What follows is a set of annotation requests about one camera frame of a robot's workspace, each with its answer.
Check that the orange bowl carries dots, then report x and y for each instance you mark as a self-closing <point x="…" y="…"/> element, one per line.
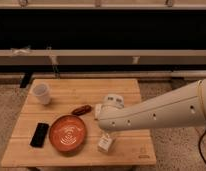
<point x="67" y="133"/>

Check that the small white box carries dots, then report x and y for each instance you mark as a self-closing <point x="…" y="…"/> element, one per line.
<point x="97" y="110"/>

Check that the black smartphone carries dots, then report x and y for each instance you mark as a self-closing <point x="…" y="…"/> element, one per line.
<point x="39" y="135"/>

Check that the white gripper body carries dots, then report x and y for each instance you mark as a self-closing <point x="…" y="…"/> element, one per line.
<point x="114" y="100"/>

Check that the brown sausage toy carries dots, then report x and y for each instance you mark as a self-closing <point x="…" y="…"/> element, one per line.
<point x="81" y="110"/>

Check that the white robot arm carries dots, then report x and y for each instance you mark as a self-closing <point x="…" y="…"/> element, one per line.
<point x="182" y="107"/>

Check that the white bottle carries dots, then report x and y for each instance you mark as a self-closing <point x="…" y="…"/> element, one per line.
<point x="105" y="143"/>

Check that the white plastic cup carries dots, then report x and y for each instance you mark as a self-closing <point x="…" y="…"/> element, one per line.
<point x="42" y="93"/>

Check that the wooden table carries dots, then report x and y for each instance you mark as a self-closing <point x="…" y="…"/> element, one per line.
<point x="129" y="148"/>

